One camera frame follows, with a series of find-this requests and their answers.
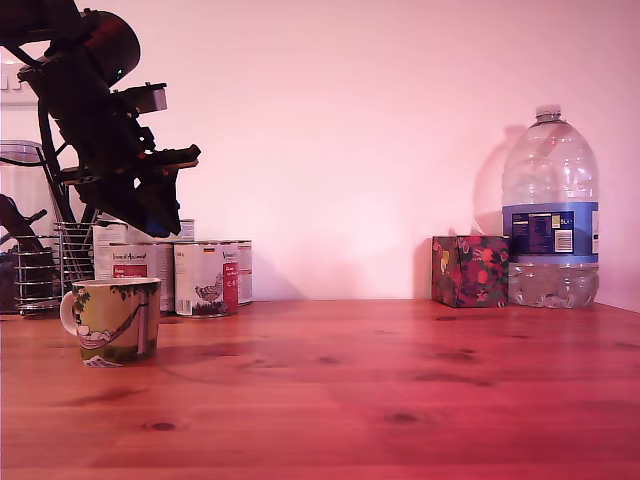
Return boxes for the thin black utensil handles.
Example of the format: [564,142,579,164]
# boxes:
[41,160,101,236]

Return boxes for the white wall socket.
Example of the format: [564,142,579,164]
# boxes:
[0,59,27,94]

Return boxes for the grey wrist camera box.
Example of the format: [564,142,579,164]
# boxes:
[111,82,169,117]

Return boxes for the floral tissue box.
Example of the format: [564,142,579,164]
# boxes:
[431,234,512,309]

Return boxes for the chicken print tin can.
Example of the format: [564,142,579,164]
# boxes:
[173,241,240,319]

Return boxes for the red label tin can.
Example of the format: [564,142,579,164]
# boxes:
[93,242,176,314]

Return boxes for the yellow hammock print mug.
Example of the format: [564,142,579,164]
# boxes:
[59,277,163,369]

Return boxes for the clear lidded container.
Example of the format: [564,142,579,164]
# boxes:
[0,139,49,201]

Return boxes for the large clear water bottle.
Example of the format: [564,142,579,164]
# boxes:
[500,104,601,310]

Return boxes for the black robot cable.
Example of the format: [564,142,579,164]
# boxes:
[36,102,69,174]

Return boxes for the dark blue container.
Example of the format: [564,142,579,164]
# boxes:
[0,252,21,315]

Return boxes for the black kitchen tool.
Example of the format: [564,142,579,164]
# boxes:
[0,193,57,281]

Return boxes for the chrome wire utensil rack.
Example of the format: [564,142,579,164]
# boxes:
[13,221,101,317]

